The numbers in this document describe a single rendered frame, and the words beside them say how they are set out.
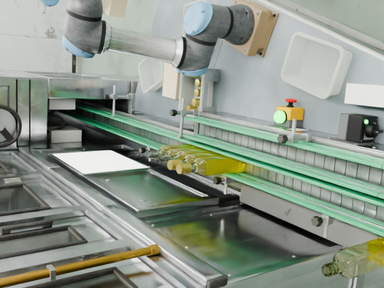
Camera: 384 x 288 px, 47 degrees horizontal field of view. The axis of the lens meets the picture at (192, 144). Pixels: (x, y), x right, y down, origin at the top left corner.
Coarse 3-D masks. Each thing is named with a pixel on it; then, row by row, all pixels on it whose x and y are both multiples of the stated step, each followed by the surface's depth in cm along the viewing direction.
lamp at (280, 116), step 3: (276, 111) 155; (279, 111) 154; (282, 111) 154; (276, 114) 154; (279, 114) 153; (282, 114) 153; (285, 114) 154; (276, 117) 154; (279, 117) 153; (282, 117) 153; (285, 117) 154; (276, 120) 154; (279, 120) 153; (282, 120) 153; (285, 120) 154
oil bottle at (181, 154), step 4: (180, 152) 164; (184, 152) 164; (188, 152) 164; (192, 152) 165; (196, 152) 165; (200, 152) 166; (204, 152) 167; (208, 152) 168; (212, 152) 169; (180, 156) 162; (184, 156) 162
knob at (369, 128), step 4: (368, 124) 131; (372, 124) 130; (376, 124) 130; (368, 128) 130; (372, 128) 129; (376, 128) 130; (368, 132) 130; (372, 132) 129; (376, 132) 128; (380, 132) 130; (368, 136) 131; (372, 136) 130; (376, 136) 131
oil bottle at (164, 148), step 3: (183, 144) 180; (186, 144) 181; (189, 144) 181; (162, 147) 172; (165, 147) 172; (168, 147) 172; (171, 147) 172; (174, 147) 173; (177, 147) 173; (180, 147) 174; (183, 147) 175; (162, 150) 172; (165, 150) 171; (162, 153) 171; (165, 153) 171
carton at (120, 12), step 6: (102, 0) 199; (108, 0) 194; (114, 0) 192; (120, 0) 193; (126, 0) 195; (108, 6) 194; (114, 6) 193; (120, 6) 195; (108, 12) 195; (114, 12) 195; (120, 12) 196
